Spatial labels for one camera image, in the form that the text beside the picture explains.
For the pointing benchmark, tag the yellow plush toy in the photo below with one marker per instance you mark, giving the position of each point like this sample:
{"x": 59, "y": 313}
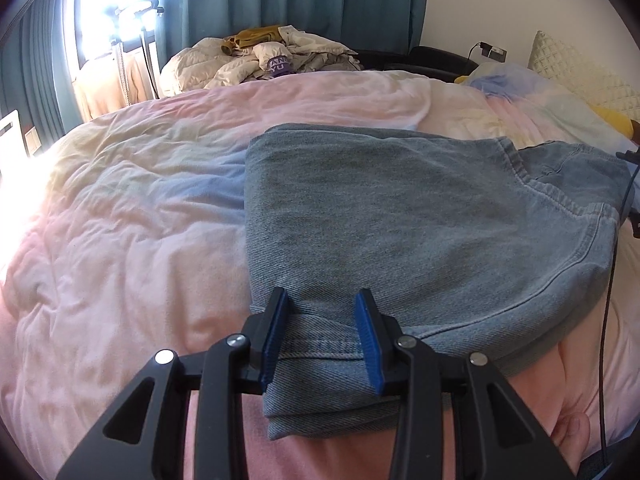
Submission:
{"x": 462, "y": 79}

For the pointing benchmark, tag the yellow cushion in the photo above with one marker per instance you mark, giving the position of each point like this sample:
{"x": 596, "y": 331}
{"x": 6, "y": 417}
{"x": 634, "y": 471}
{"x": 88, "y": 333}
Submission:
{"x": 612, "y": 119}

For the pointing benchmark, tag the pile of white clothes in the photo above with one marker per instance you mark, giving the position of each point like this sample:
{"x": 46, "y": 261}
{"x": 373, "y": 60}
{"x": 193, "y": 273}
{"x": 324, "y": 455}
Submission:
{"x": 200, "y": 65}

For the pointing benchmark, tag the mustard yellow garment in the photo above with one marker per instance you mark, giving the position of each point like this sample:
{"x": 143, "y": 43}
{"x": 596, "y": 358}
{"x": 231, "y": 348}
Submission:
{"x": 255, "y": 36}

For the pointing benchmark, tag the grey garment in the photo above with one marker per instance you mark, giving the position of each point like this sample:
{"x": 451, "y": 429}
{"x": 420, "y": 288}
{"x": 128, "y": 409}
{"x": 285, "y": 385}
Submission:
{"x": 320, "y": 62}

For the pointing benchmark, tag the cream quilted headboard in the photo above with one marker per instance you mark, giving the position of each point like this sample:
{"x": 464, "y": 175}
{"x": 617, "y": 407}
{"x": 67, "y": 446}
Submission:
{"x": 575, "y": 70}

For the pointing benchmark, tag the pastel printed pillow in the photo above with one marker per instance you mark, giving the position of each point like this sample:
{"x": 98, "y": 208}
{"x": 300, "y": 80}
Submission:
{"x": 525, "y": 85}

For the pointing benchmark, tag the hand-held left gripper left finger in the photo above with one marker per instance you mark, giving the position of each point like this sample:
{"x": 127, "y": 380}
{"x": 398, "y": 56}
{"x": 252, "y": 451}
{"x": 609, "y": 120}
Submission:
{"x": 274, "y": 340}

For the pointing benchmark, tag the garment steamer stand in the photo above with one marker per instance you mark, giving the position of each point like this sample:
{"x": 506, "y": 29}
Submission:
{"x": 145, "y": 10}

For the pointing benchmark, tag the wall socket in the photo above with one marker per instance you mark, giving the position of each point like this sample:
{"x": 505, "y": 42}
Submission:
{"x": 498, "y": 54}

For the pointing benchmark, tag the white chair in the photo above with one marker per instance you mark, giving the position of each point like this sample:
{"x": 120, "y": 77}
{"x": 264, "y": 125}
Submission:
{"x": 11, "y": 140}

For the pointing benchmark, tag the beige cloth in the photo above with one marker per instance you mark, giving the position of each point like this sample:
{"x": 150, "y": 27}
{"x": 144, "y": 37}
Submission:
{"x": 100, "y": 90}

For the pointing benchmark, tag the black sofa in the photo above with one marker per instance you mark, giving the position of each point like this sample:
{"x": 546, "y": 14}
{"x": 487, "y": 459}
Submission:
{"x": 435, "y": 57}

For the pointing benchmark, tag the blue denim jeans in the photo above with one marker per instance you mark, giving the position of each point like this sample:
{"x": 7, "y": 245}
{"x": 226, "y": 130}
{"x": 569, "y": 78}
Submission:
{"x": 400, "y": 220}

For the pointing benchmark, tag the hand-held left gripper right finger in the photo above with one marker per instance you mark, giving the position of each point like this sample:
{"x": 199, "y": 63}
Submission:
{"x": 369, "y": 340}

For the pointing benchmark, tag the pastel printed duvet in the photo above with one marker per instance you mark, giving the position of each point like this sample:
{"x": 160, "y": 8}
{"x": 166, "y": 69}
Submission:
{"x": 125, "y": 240}

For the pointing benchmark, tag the person's left hand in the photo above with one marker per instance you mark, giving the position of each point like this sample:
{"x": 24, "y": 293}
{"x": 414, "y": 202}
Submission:
{"x": 572, "y": 442}

